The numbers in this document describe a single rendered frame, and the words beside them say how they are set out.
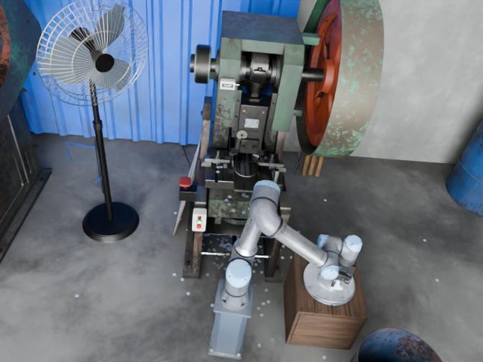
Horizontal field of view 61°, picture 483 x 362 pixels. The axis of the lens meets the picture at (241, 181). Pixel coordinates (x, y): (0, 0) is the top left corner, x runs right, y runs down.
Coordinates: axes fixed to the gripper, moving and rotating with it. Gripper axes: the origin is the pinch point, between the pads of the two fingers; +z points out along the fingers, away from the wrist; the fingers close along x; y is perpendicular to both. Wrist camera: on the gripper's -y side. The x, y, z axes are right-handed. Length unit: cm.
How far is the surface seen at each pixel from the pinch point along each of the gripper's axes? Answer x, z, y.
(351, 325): -0.3, 27.0, 17.9
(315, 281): 11.6, 16.4, -7.2
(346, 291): 12.5, 16.5, 10.6
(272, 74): 45, -81, -59
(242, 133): 38, -48, -67
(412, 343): -8.4, 11.6, 45.2
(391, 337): -8.3, 13.4, 35.6
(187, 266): 14, 50, -86
